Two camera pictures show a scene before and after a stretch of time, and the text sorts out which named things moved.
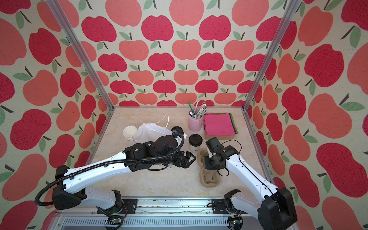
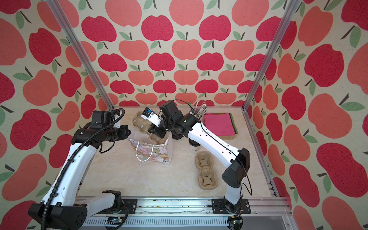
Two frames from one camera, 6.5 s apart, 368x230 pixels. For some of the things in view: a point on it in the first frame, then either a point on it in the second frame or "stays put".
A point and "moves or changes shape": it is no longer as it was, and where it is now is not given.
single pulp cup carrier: [203, 152] to [142, 125]
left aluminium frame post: [75, 40] stays put
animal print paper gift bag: [149, 132] moves or changes shape
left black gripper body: [178, 158] to [120, 132]
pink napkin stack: [219, 124] stays put
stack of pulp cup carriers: [209, 178] stays put
